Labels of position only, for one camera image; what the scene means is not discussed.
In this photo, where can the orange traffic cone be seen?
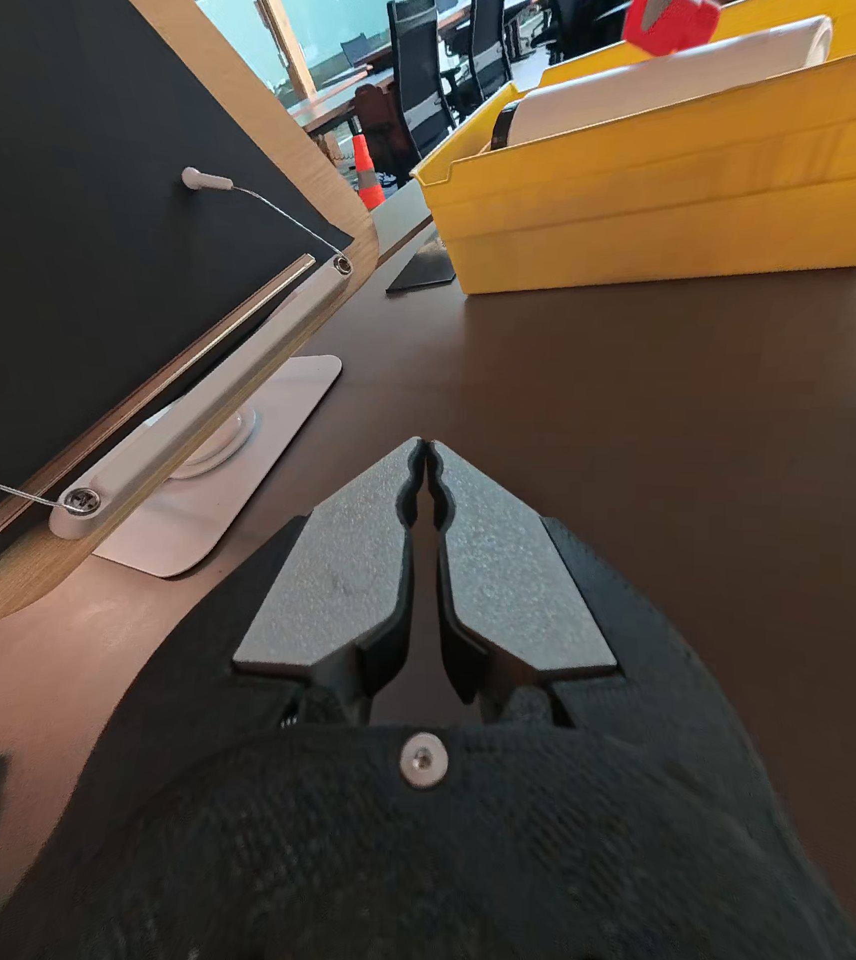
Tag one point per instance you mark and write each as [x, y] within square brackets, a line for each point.
[369, 180]

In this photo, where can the wooden book stand white base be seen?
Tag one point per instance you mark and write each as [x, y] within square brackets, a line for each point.
[83, 225]

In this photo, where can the yellow plastic bin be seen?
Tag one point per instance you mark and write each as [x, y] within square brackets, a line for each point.
[660, 217]

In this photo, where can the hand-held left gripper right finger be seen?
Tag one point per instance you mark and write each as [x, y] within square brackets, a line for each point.
[518, 592]

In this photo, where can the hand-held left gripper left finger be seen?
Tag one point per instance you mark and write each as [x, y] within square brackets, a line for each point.
[338, 592]

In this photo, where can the dark printed mouse pad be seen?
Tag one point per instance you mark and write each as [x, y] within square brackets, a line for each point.
[424, 262]

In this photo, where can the red toy building block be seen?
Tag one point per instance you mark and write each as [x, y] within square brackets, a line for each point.
[697, 22]

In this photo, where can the wooden post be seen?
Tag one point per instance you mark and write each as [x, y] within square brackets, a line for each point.
[285, 45]

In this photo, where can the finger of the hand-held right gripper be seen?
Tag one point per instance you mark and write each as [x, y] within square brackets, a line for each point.
[660, 11]

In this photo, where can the black office chair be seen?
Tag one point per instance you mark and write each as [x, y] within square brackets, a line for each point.
[491, 45]
[420, 75]

